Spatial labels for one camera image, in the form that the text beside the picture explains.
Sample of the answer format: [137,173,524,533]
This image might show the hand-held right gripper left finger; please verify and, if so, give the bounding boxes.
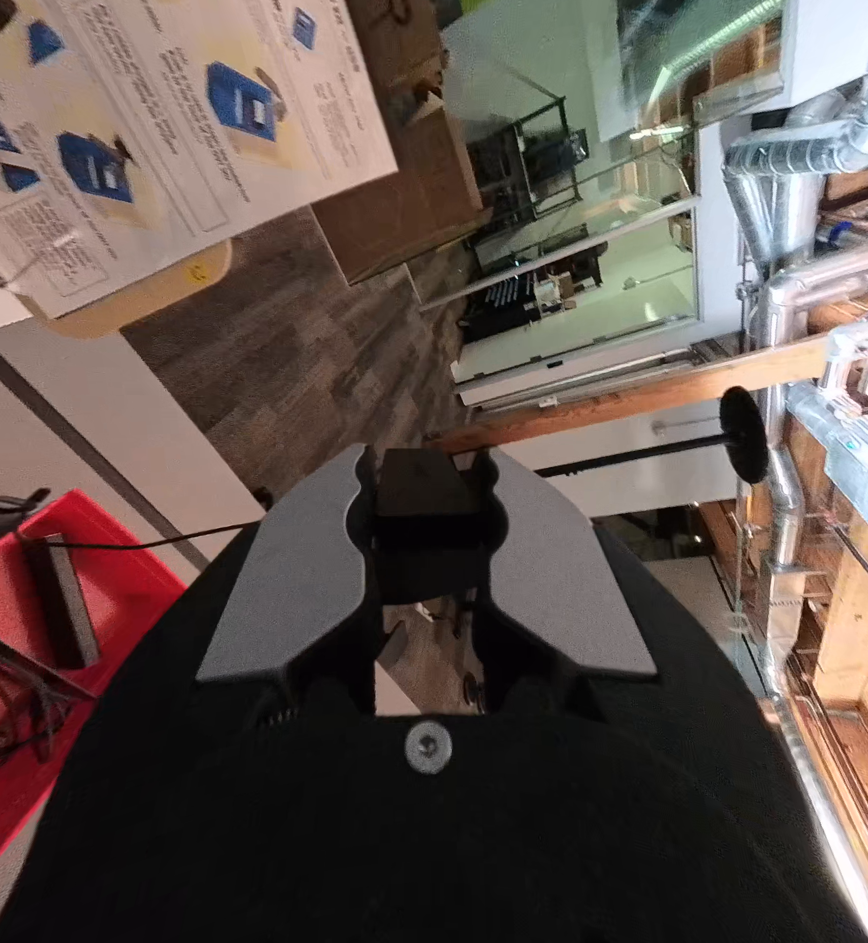
[195,443,385,713]

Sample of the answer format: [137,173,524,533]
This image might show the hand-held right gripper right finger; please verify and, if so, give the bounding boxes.
[474,446,659,713]

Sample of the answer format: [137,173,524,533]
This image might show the red plastic bin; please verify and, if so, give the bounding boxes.
[0,490,188,870]

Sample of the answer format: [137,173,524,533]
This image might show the black pole lamp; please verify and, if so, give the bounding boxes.
[537,387,770,483]

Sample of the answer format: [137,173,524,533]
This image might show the black tool cabinet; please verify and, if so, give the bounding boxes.
[462,273,545,343]

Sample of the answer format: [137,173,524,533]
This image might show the black bin divider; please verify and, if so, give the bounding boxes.
[0,617,97,702]

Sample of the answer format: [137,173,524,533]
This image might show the wooden board stand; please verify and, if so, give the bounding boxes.
[6,239,234,341]

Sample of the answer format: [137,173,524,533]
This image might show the cardboard box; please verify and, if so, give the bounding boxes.
[312,111,494,284]
[349,0,449,126]

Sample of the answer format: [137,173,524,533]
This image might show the silver ceiling ducts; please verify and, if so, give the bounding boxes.
[721,0,868,708]

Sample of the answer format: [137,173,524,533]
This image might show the printed instruction poster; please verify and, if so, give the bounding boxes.
[0,0,399,318]

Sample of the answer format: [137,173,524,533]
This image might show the wooden post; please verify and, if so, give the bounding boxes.
[430,335,847,454]

